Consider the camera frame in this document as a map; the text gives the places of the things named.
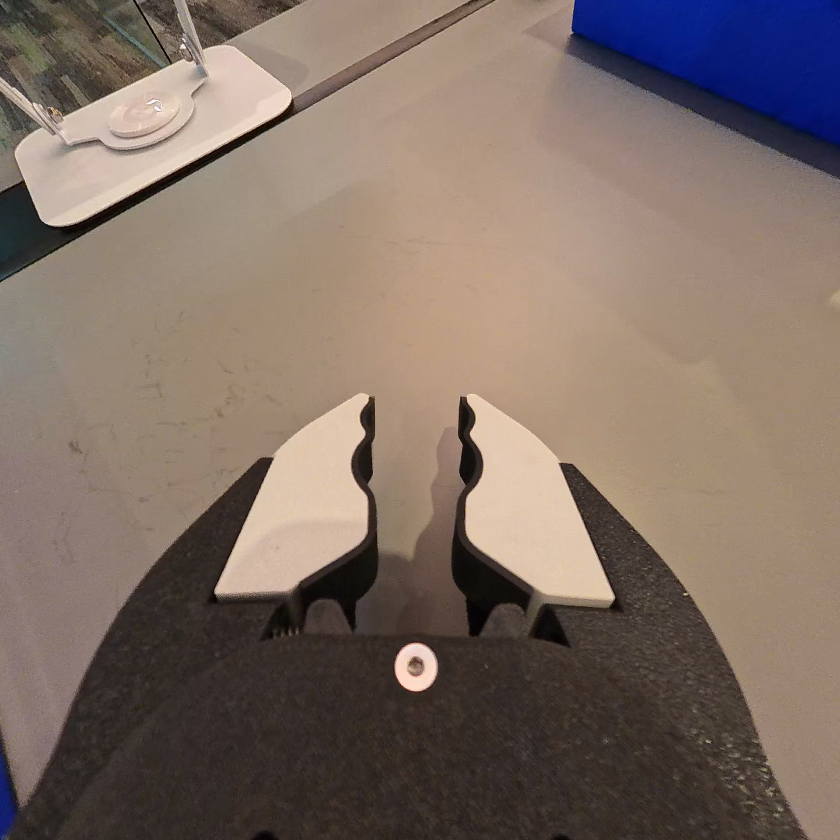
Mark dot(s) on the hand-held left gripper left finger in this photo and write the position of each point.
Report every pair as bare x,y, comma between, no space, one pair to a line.
295,518

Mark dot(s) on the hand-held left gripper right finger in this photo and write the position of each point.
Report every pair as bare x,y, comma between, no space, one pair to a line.
531,525

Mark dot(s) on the white document stand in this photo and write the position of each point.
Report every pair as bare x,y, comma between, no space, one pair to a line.
85,170

